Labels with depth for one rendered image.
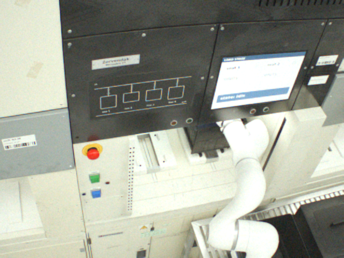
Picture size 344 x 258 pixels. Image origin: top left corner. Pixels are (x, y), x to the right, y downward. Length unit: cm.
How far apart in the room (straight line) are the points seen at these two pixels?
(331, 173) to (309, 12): 110
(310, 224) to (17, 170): 125
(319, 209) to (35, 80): 138
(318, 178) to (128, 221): 93
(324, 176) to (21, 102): 148
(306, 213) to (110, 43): 124
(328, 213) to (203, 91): 98
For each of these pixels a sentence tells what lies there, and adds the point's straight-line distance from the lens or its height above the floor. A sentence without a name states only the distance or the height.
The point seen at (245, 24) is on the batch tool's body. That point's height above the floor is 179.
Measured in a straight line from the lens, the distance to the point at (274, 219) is 184.
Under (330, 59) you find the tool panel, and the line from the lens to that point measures 143.
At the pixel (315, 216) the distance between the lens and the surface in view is 198.
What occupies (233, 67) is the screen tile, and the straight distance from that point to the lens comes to 125.
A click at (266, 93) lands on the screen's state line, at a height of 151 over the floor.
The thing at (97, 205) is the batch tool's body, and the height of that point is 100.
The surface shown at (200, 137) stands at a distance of 181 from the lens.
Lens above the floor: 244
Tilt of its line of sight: 50 degrees down
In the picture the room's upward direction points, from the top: 9 degrees clockwise
